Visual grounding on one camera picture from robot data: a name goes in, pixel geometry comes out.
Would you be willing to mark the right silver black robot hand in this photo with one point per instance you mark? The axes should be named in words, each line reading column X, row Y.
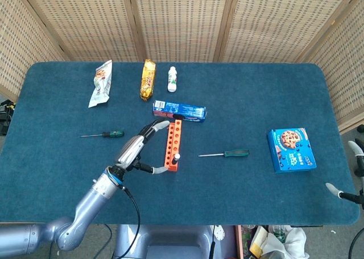
column 362, row 185

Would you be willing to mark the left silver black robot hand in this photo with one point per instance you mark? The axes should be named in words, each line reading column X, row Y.
column 130, row 151

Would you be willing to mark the small green black screwdriver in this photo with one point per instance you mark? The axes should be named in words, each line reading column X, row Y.
column 113, row 133

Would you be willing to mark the black silver precision screwdriver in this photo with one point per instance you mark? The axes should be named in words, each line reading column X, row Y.
column 176, row 158

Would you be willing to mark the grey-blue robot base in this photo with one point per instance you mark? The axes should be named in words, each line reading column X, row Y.
column 165, row 239

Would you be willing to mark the orange tool holder rack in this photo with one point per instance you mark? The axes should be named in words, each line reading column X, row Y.
column 174, row 139

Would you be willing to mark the long blue biscuit box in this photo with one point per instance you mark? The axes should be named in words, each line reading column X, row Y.
column 182, row 110

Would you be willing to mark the golden snack package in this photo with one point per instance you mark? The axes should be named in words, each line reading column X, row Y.
column 148, row 80

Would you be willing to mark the white snack bag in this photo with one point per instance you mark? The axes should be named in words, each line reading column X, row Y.
column 101, row 83

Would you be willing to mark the blue cookie box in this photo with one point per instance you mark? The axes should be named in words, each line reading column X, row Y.
column 290, row 151

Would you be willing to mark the small white bottle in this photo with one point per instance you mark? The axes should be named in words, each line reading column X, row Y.
column 172, row 80

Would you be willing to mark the white plastic bag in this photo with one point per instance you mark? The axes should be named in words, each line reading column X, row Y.
column 293, row 239

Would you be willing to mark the blue carpet table mat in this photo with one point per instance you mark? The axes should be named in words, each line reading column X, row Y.
column 227, row 191

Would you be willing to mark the white perforated disc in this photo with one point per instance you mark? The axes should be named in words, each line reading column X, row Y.
column 219, row 233

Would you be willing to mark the yellow package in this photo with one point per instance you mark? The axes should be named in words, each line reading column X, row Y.
column 256, row 249

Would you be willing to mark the black equipment with yellow part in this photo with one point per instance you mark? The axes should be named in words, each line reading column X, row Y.
column 4, row 120

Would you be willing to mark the reddish wooden crate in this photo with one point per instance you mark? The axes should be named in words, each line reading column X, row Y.
column 239, row 242

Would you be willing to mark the woven wooden folding screen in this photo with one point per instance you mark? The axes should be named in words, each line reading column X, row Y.
column 182, row 23

